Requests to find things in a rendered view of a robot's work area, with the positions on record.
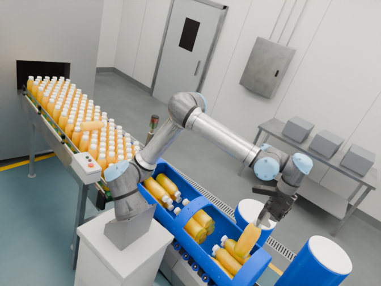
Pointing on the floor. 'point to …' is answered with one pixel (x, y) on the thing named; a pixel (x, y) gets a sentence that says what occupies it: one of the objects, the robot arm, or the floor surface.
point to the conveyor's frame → (45, 127)
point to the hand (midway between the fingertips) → (259, 221)
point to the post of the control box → (79, 222)
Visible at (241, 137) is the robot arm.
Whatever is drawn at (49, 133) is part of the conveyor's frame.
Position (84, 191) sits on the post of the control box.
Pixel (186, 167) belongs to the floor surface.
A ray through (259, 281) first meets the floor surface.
